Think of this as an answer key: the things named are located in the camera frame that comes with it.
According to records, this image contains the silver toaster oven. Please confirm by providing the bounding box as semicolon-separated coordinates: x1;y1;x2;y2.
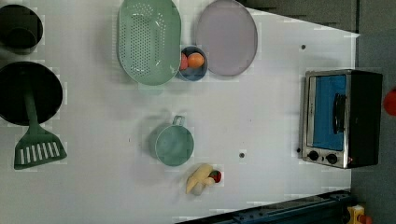
301;69;383;169

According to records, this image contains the small blue bowl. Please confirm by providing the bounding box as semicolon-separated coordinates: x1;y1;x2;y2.
177;46;208;81

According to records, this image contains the green measuring cup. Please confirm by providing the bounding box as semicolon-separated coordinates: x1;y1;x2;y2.
148;116;194;167

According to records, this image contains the red toy fruit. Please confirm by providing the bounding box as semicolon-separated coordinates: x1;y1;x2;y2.
179;53;189;70

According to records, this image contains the orange toy fruit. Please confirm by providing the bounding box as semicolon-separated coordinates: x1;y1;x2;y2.
188;52;205;68

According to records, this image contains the toy banana fruit pile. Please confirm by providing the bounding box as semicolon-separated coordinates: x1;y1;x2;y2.
186;163;222;196

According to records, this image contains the lavender round plate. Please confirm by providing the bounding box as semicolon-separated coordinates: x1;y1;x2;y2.
196;0;258;76

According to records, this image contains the green oval colander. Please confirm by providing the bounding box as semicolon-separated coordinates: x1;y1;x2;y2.
118;0;181;86

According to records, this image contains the black round pan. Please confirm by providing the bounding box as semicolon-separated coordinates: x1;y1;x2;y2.
0;62;64;126

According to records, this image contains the green slotted spatula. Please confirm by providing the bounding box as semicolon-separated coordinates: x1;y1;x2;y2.
14;91;67;170

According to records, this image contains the red round object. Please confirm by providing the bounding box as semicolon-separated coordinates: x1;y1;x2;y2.
383;89;396;116

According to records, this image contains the black cylindrical cup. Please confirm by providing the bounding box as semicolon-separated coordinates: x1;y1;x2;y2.
0;5;44;55

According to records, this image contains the blue metal frame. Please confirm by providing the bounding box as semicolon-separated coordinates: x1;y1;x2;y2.
177;190;356;224

